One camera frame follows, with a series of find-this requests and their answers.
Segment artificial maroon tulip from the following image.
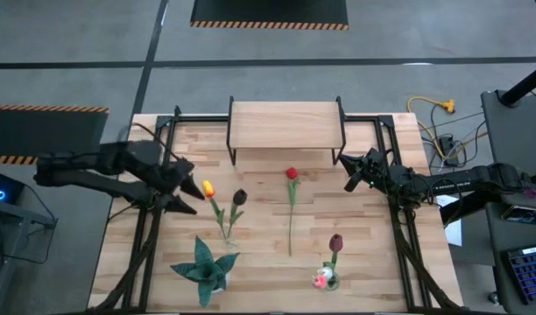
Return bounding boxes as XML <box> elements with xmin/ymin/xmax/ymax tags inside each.
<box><xmin>327</xmin><ymin>233</ymin><xmax>344</xmax><ymax>275</ymax></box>

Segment wooden shelf black metal legs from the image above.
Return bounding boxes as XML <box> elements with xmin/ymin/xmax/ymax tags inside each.
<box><xmin>226</xmin><ymin>95</ymin><xmax>348</xmax><ymax>166</ymax></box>

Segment green potted snake plant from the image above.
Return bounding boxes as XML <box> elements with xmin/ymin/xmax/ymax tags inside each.
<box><xmin>170</xmin><ymin>235</ymin><xmax>242</xmax><ymax>310</ymax></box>

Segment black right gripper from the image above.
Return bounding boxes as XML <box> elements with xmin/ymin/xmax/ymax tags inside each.
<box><xmin>339</xmin><ymin>153</ymin><xmax>390</xmax><ymax>193</ymax></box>

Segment black metal table frame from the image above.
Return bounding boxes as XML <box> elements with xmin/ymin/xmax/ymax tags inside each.
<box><xmin>87</xmin><ymin>104</ymin><xmax>465</xmax><ymax>314</ymax></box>

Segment dark grey desk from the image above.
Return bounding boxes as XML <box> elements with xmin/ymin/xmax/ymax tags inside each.
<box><xmin>481</xmin><ymin>89</ymin><xmax>536</xmax><ymax>211</ymax></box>
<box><xmin>485</xmin><ymin>203</ymin><xmax>536</xmax><ymax>315</ymax></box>

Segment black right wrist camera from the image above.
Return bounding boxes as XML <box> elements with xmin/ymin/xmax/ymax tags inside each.
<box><xmin>363</xmin><ymin>147</ymin><xmax>385</xmax><ymax>175</ymax></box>

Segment black hazard striped floor mat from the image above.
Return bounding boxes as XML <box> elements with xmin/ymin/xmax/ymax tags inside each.
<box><xmin>189</xmin><ymin>0</ymin><xmax>350</xmax><ymax>32</ymax></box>
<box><xmin>0</xmin><ymin>103</ymin><xmax>110</xmax><ymax>166</ymax></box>

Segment backlit black keyboard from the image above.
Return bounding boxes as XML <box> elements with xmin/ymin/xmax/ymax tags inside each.
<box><xmin>505</xmin><ymin>244</ymin><xmax>536</xmax><ymax>306</ymax></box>

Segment artificial yellow orange tulip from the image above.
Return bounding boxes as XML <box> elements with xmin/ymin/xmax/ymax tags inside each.
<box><xmin>201</xmin><ymin>178</ymin><xmax>229</xmax><ymax>242</ymax></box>

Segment black computer blue light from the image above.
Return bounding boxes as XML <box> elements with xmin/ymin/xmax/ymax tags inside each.
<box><xmin>0</xmin><ymin>168</ymin><xmax>26</xmax><ymax>206</ymax></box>

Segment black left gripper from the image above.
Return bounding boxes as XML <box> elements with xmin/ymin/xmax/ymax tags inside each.
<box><xmin>149</xmin><ymin>159</ymin><xmax>206</xmax><ymax>214</ymax></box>

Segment black power strip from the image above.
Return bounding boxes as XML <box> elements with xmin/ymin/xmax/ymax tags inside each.
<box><xmin>440</xmin><ymin>134</ymin><xmax>461</xmax><ymax>167</ymax></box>

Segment grey metal cart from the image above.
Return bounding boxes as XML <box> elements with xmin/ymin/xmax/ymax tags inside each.
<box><xmin>0</xmin><ymin>196</ymin><xmax>59</xmax><ymax>315</ymax></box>

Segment yellow extension cord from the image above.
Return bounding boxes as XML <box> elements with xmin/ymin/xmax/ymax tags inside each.
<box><xmin>406</xmin><ymin>95</ymin><xmax>488</xmax><ymax>161</ymax></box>

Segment clear glass vase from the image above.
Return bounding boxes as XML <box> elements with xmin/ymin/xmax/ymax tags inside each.
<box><xmin>219</xmin><ymin>231</ymin><xmax>241</xmax><ymax>253</ymax></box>
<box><xmin>321</xmin><ymin>267</ymin><xmax>342</xmax><ymax>292</ymax></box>

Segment black tablet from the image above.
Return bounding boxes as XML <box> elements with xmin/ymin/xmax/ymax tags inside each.
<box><xmin>500</xmin><ymin>204</ymin><xmax>536</xmax><ymax>227</ymax></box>

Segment black left wrist camera cable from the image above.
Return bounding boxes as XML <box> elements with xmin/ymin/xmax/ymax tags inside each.
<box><xmin>130</xmin><ymin>122</ymin><xmax>184</xmax><ymax>163</ymax></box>

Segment artificial red tulip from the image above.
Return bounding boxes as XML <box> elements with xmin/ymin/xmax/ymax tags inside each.
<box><xmin>284</xmin><ymin>165</ymin><xmax>302</xmax><ymax>258</ymax></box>

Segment artificial black tulip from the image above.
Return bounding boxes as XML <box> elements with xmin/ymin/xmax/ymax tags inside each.
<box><xmin>226</xmin><ymin>187</ymin><xmax>249</xmax><ymax>242</ymax></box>

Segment white paper sheet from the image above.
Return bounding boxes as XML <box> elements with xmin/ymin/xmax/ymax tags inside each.
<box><xmin>434</xmin><ymin>194</ymin><xmax>464</xmax><ymax>248</ymax></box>

